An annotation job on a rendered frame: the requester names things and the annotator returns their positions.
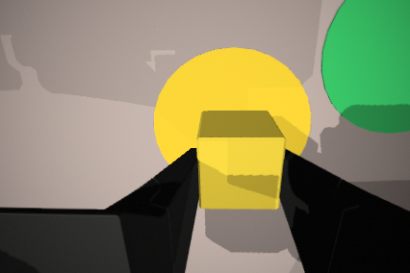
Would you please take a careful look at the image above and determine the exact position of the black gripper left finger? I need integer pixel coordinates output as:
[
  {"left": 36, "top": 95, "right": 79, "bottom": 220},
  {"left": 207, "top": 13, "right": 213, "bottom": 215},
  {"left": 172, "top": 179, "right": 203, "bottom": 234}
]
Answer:
[{"left": 0, "top": 148, "right": 199, "bottom": 273}]

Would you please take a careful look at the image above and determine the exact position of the yellow cube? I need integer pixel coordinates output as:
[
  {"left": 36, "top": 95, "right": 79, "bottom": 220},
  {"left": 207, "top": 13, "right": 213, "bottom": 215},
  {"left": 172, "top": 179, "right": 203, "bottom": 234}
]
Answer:
[{"left": 196, "top": 111, "right": 286, "bottom": 210}]

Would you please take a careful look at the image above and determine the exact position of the yellow circle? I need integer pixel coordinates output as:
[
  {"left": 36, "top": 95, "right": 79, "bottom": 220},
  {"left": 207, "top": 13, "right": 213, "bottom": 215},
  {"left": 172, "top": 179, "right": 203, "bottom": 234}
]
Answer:
[{"left": 154, "top": 47, "right": 311, "bottom": 164}]

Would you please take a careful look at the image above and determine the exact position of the green circle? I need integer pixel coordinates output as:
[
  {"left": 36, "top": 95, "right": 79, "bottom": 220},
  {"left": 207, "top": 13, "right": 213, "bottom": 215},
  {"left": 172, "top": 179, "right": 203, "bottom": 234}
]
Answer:
[{"left": 321, "top": 0, "right": 410, "bottom": 134}]

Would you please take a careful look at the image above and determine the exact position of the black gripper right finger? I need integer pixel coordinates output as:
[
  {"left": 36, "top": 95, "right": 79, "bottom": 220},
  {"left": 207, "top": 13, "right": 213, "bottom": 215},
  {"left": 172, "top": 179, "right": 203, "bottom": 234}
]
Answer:
[{"left": 279, "top": 149, "right": 410, "bottom": 273}]

